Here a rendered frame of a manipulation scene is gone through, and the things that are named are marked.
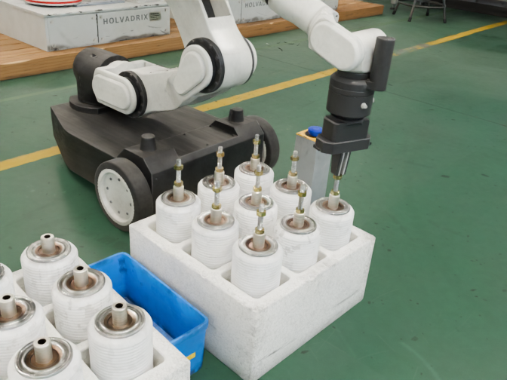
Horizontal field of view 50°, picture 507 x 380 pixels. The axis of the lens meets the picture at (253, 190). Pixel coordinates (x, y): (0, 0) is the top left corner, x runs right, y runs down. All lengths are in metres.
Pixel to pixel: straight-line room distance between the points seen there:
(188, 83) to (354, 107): 0.53
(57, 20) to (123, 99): 1.39
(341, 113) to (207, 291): 0.43
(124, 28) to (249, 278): 2.42
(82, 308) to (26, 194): 0.90
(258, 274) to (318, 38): 0.45
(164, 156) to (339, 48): 0.65
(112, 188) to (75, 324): 0.65
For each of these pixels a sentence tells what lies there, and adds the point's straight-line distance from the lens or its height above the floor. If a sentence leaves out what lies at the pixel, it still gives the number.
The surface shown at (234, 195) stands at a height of 0.24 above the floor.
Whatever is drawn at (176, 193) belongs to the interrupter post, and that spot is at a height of 0.27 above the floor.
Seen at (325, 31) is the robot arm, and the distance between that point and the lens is 1.04.
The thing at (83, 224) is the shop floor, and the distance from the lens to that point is 1.59.
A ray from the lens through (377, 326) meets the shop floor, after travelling 1.29.
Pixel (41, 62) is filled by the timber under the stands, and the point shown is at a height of 0.06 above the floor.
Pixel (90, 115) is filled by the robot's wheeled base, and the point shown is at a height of 0.17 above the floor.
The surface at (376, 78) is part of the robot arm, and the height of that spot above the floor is 0.55.
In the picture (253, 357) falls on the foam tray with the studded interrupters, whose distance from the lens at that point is 1.06.
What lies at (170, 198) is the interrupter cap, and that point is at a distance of 1.18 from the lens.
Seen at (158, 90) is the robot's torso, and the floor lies 0.32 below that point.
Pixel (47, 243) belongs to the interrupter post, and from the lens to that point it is 1.02.
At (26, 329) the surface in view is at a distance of 0.89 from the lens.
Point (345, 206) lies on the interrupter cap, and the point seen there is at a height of 0.25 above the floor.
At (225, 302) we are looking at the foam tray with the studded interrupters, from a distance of 1.05.
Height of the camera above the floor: 0.82
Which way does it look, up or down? 28 degrees down
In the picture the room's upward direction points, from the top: 5 degrees clockwise
